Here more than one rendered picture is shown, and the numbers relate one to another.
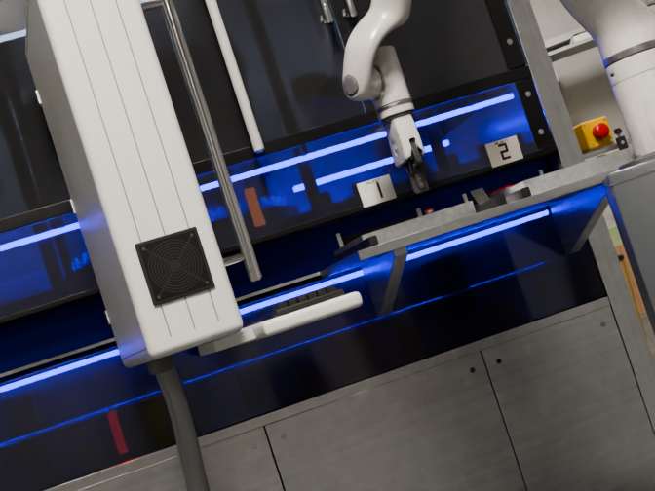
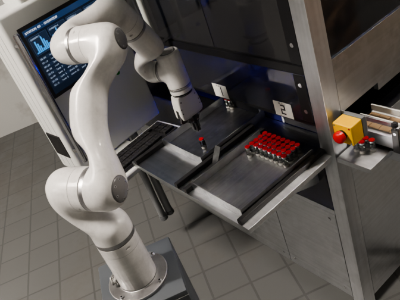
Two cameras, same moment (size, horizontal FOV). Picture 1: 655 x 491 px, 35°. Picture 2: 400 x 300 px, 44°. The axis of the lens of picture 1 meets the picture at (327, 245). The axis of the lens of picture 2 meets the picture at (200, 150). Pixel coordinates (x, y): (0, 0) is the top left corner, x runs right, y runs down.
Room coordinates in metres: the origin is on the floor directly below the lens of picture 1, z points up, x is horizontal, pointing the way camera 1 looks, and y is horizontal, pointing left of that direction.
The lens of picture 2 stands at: (1.84, -1.79, 1.92)
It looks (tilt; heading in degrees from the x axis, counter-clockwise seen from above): 33 degrees down; 73
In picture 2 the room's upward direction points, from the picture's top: 21 degrees counter-clockwise
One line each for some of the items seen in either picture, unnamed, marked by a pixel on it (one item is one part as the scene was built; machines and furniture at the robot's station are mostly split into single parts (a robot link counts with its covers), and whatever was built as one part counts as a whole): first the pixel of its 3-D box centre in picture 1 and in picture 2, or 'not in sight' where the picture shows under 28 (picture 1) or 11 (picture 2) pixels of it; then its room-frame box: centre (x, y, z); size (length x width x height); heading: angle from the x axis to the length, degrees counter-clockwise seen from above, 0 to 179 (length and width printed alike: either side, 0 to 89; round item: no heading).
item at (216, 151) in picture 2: (490, 197); (206, 163); (2.28, -0.37, 0.91); 0.14 x 0.03 x 0.06; 12
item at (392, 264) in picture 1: (391, 284); not in sight; (2.32, -0.11, 0.79); 0.34 x 0.03 x 0.13; 11
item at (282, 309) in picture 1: (284, 308); (137, 149); (2.15, 0.12, 0.82); 0.40 x 0.14 x 0.02; 18
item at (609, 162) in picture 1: (551, 184); (251, 169); (2.37, -0.53, 0.90); 0.34 x 0.26 x 0.04; 11
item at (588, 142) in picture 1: (593, 135); (349, 128); (2.65, -0.73, 0.99); 0.08 x 0.07 x 0.07; 11
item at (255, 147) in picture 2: not in sight; (268, 154); (2.46, -0.51, 0.90); 0.18 x 0.02 x 0.05; 100
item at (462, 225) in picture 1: (481, 220); (230, 155); (2.38, -0.35, 0.87); 0.70 x 0.48 x 0.02; 101
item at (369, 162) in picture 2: not in sight; (366, 153); (2.69, -0.73, 0.87); 0.14 x 0.13 x 0.02; 11
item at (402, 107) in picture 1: (395, 112); (181, 87); (2.33, -0.24, 1.16); 0.09 x 0.08 x 0.03; 12
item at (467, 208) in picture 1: (401, 234); (213, 128); (2.42, -0.17, 0.90); 0.34 x 0.26 x 0.04; 11
